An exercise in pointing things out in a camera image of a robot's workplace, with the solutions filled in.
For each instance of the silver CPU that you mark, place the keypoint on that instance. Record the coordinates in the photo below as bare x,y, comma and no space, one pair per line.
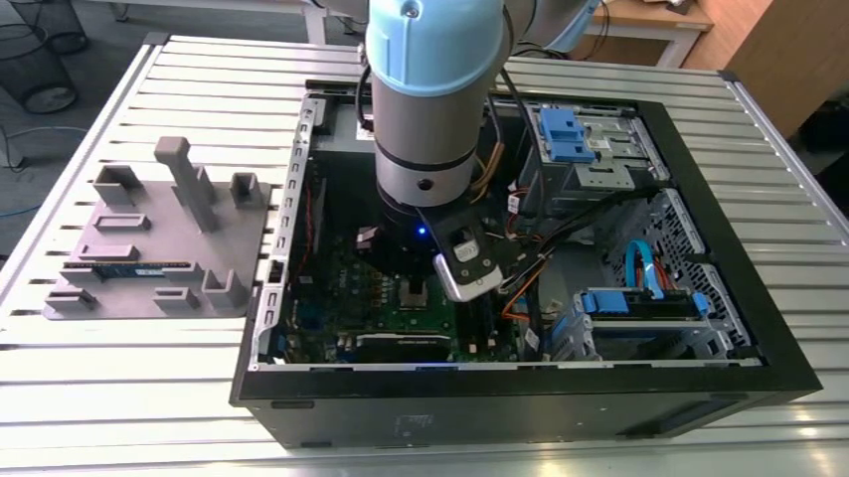
425,300

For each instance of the blue drive bay clip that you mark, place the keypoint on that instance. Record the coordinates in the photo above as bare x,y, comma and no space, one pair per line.
573,151
561,124

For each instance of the wooden cabinet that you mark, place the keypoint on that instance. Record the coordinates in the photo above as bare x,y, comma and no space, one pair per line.
790,59

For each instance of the wooden desk white frame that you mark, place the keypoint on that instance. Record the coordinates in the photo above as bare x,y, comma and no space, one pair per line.
664,20

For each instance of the grey power supply unit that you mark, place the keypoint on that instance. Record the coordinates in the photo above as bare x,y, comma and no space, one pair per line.
345,134

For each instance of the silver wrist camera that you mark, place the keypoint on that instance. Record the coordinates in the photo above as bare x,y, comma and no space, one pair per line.
475,268

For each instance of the black PC case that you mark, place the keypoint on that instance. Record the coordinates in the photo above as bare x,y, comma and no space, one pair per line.
465,407

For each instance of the black graphics card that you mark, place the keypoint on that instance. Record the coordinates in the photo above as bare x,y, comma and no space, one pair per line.
405,348

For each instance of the green motherboard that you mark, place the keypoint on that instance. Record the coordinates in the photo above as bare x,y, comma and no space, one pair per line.
332,308

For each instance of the RAM slot white clips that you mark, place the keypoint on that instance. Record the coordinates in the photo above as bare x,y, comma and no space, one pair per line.
489,323
475,323

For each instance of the grey parts rack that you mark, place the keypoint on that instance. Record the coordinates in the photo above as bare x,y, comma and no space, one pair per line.
166,233

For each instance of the RAM stick blue label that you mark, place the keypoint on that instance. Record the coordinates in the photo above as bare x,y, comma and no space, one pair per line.
144,272

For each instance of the black mesh waste bin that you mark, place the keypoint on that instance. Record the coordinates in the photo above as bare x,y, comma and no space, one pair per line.
34,74
66,30

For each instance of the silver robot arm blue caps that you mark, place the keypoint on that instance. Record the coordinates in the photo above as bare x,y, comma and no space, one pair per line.
425,139

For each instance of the hard disk in blue carrier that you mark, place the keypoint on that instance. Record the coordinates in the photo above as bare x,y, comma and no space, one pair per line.
607,303

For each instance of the metal drive cage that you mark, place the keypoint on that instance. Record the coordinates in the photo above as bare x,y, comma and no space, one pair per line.
597,184
664,338

